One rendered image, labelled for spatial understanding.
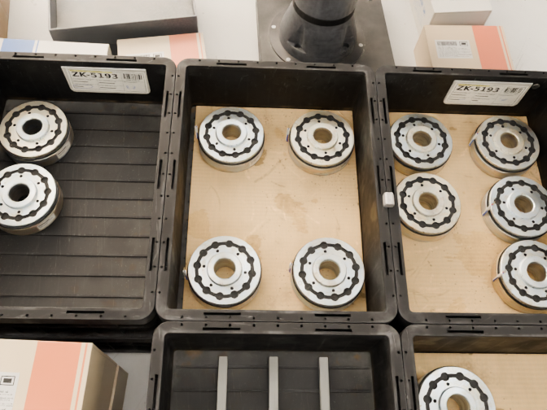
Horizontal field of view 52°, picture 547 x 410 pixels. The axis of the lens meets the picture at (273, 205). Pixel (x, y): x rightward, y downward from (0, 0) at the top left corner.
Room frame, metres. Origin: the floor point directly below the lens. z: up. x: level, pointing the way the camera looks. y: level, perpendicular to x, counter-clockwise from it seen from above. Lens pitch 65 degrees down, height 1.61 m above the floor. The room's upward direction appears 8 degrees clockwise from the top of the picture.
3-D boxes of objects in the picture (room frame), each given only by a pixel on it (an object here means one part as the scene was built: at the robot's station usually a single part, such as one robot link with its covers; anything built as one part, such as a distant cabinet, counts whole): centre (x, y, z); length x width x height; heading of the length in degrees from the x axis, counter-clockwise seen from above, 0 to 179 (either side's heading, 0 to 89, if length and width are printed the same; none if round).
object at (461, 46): (0.79, -0.33, 0.74); 0.16 x 0.12 x 0.07; 99
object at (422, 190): (0.40, -0.23, 0.86); 0.05 x 0.05 x 0.01
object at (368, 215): (0.37, 0.00, 0.87); 0.40 x 0.30 x 0.11; 7
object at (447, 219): (0.40, -0.23, 0.86); 0.10 x 0.10 x 0.01
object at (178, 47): (0.66, 0.24, 0.74); 0.16 x 0.12 x 0.07; 106
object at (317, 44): (0.79, -0.04, 0.80); 0.15 x 0.15 x 0.10
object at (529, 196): (0.41, -0.37, 0.86); 0.05 x 0.05 x 0.01
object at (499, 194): (0.41, -0.37, 0.86); 0.10 x 0.10 x 0.01
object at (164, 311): (0.37, 0.00, 0.92); 0.40 x 0.30 x 0.02; 7
